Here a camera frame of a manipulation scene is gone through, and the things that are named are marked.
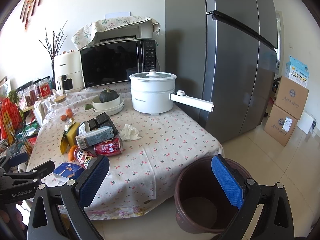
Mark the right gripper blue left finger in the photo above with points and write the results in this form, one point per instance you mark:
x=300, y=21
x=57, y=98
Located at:
x=91, y=179

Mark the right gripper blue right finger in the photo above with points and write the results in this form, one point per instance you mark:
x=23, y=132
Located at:
x=230, y=181

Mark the blue almond snack box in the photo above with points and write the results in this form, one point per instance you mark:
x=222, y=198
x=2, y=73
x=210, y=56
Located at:
x=67, y=171

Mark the red cartoon snack package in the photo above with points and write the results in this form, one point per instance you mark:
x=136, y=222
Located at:
x=85, y=158

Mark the red drink can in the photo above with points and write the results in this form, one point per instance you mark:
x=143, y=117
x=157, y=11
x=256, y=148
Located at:
x=109, y=147

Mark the white milk carton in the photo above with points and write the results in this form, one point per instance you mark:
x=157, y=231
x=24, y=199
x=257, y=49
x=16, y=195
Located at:
x=94, y=137

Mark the yellow snack wrapper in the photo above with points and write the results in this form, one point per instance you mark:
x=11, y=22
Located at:
x=64, y=143

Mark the blue and white box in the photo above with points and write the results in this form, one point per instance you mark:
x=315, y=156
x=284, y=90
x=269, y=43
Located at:
x=83, y=128

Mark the white tissue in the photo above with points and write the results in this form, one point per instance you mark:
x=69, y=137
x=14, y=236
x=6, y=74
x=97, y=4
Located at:
x=129, y=133

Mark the brown trash bin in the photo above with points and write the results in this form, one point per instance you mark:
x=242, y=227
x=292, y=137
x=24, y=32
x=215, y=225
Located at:
x=203, y=207

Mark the paper towel roll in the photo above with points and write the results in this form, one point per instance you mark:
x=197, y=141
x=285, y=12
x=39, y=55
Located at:
x=22, y=167

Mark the yellow green sponge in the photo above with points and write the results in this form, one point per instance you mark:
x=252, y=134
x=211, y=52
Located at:
x=72, y=133

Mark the cherry print tablecloth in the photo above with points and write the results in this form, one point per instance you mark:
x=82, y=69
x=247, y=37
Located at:
x=145, y=173

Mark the black plastic tray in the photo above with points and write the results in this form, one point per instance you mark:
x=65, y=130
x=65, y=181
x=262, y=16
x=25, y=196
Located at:
x=100, y=121

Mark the lower cardboard box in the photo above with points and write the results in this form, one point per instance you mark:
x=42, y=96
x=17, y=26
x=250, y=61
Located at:
x=280, y=125

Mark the cardboard box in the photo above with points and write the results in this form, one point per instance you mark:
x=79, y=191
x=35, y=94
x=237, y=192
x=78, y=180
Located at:
x=280, y=125
x=291, y=97

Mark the glass jar with wooden lid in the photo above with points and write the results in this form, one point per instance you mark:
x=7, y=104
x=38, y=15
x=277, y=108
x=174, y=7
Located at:
x=58, y=106

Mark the dark green pumpkin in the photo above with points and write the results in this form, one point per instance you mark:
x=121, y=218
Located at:
x=108, y=95

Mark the spice jar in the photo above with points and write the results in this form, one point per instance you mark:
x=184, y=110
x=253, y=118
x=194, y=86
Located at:
x=32, y=94

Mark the red labelled jar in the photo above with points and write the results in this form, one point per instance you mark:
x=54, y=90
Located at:
x=45, y=88

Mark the upper cardboard box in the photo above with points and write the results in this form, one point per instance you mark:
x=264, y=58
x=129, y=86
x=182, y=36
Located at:
x=291, y=97

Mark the white electric cooking pot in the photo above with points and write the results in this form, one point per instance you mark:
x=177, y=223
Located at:
x=154, y=93

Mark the white air fryer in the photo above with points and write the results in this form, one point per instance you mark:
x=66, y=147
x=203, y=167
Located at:
x=68, y=72

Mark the black microwave oven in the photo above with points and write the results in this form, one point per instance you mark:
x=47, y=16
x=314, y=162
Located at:
x=114, y=61

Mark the light blue carton box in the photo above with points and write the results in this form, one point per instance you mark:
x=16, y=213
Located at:
x=297, y=71

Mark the dry branch decoration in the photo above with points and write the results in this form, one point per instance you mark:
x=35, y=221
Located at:
x=54, y=47

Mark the grey refrigerator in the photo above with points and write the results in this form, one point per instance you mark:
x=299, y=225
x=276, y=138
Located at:
x=223, y=51

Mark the floral cloth cover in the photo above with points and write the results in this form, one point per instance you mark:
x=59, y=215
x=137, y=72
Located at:
x=119, y=28

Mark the black wire rack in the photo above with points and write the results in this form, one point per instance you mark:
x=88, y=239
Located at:
x=17, y=137

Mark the white bowl with green handle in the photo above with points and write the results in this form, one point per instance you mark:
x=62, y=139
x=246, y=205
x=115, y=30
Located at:
x=106, y=104

